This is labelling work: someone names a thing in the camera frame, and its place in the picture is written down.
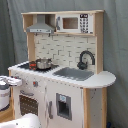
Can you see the wooden toy kitchen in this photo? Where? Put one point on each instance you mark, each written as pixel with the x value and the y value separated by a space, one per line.
pixel 64 50

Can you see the grey toy sink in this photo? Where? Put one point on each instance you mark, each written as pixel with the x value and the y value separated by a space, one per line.
pixel 74 74

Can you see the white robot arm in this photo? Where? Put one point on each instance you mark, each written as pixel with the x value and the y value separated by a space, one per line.
pixel 28 120

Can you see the silver toy pot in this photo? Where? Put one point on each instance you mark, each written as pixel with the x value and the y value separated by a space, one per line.
pixel 44 63

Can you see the black toy faucet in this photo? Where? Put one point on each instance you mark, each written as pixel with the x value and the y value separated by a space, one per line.
pixel 83 63

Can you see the toy microwave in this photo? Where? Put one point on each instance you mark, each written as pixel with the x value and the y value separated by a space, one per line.
pixel 75 23

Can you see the white fridge door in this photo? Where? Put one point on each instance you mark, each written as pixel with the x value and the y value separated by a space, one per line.
pixel 65 105

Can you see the white oven door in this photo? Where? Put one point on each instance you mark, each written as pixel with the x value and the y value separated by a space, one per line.
pixel 26 101

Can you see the grey range hood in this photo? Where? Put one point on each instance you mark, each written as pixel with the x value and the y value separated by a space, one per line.
pixel 40 26

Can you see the black toy stovetop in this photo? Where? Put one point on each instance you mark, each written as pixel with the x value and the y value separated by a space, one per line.
pixel 32 66

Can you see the grey backdrop curtain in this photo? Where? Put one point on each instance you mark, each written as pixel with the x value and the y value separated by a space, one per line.
pixel 13 47

